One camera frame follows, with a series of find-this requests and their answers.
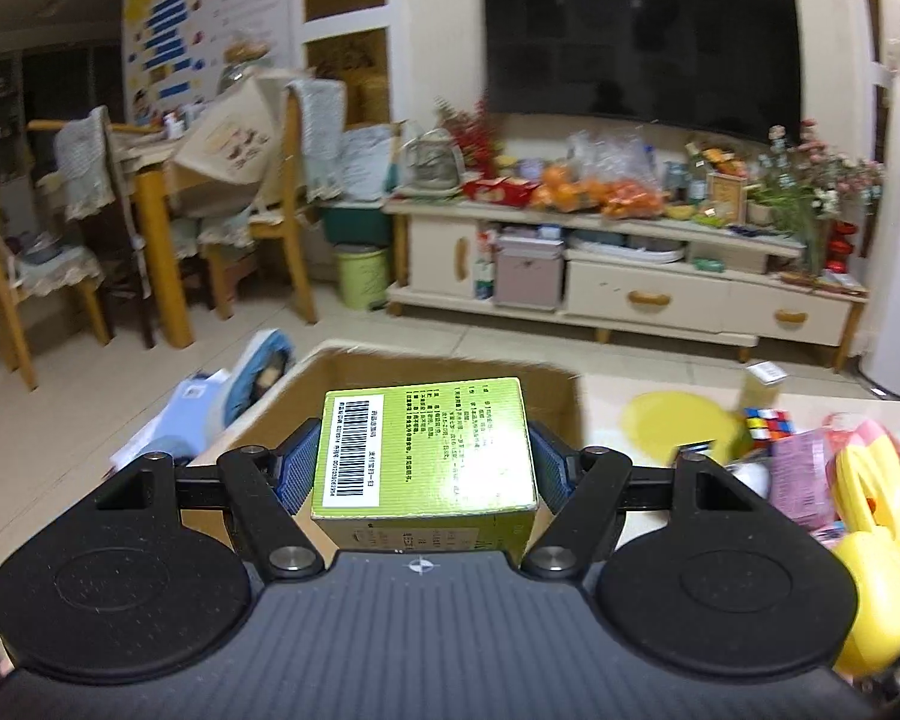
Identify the green cardboard box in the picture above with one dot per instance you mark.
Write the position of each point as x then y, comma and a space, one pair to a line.
430, 467

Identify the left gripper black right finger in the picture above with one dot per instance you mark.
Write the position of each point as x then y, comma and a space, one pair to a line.
590, 491

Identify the brown cardboard box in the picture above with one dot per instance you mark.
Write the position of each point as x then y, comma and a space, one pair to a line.
551, 395

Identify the red vase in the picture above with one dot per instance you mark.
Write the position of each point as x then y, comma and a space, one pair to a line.
839, 246

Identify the beige tote bag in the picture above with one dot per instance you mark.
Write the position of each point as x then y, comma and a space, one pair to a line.
242, 138

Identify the wooden dining table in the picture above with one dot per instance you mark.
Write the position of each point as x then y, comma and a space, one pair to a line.
142, 152

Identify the wooden picture frame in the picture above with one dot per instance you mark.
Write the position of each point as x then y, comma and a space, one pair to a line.
727, 197

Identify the black flat television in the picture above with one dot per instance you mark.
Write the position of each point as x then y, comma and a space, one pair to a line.
720, 66

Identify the wooden dining chair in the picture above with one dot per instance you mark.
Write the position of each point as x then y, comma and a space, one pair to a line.
299, 106

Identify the green waste bin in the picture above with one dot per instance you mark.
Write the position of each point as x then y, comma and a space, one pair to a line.
363, 275

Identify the pink storage box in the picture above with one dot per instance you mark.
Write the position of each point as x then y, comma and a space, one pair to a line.
529, 272

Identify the Rubik's cube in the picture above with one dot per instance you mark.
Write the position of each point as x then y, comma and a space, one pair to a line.
766, 425

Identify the bag of oranges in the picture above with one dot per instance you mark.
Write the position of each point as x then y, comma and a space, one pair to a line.
606, 174

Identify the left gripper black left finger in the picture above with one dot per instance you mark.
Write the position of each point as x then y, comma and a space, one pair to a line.
258, 491

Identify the cream TV cabinet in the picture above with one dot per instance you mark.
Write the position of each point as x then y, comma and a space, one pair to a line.
669, 279

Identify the yellow toy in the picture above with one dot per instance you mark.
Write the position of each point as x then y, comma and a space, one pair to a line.
866, 493

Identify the potted flower plant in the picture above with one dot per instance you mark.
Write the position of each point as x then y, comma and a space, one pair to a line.
807, 184

